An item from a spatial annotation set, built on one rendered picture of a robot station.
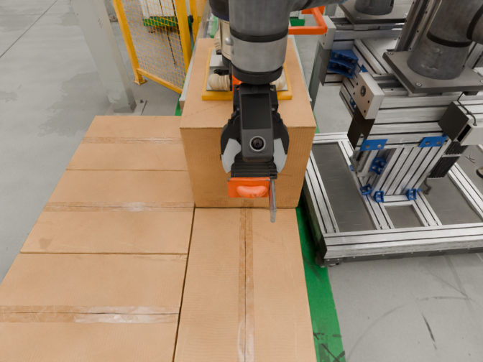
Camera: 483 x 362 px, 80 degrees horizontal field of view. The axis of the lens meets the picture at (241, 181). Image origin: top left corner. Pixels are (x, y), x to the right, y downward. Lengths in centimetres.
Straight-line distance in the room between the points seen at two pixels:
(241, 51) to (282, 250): 79
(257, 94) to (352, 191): 137
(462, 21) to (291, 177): 61
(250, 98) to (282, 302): 71
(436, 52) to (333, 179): 95
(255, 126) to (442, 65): 72
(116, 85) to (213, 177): 168
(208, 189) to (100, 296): 48
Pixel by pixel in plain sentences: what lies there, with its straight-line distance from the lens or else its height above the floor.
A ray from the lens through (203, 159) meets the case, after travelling 95.
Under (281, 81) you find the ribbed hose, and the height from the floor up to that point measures 102.
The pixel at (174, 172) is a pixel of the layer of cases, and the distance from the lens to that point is 130.
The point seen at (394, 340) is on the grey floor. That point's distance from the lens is 166.
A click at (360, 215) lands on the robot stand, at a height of 21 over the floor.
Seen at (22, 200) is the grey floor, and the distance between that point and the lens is 232.
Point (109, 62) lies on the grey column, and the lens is 246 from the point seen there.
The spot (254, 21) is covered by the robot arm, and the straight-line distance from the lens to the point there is 38.
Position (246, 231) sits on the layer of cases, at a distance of 109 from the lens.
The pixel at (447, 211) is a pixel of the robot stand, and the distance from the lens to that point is 189.
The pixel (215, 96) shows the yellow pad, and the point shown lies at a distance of 95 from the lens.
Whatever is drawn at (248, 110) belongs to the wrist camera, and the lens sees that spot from 42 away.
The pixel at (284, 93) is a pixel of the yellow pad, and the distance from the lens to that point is 97.
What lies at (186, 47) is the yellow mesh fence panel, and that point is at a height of 55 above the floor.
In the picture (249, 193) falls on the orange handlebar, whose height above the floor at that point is 108.
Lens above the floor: 147
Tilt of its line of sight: 49 degrees down
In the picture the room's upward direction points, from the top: straight up
